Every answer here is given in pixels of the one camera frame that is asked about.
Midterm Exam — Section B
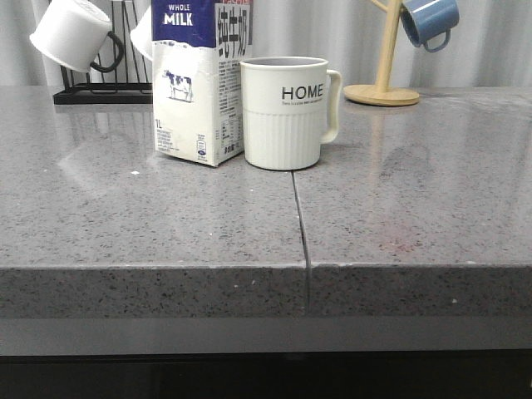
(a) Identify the white blue milk carton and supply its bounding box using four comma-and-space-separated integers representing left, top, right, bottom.
151, 0, 254, 166

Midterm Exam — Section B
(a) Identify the cream HOME mug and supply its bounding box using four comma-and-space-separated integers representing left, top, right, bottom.
240, 57, 342, 170

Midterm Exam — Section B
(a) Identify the wooden mug tree stand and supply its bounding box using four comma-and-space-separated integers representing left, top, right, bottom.
343, 0, 420, 106

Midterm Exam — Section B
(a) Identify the white mug right on rack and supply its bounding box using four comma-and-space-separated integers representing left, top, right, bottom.
130, 6, 153, 62

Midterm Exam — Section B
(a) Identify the white mug on rack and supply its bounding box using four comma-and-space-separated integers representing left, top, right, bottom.
130, 6, 153, 62
29, 0, 124, 73

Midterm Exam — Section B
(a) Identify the blue hanging mug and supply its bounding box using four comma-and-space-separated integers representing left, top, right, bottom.
400, 0, 460, 53

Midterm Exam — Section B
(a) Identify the white mug left on rack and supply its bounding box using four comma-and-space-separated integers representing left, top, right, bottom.
29, 0, 124, 73

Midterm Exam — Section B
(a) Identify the black wire mug rack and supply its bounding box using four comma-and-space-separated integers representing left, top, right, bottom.
53, 1, 152, 106

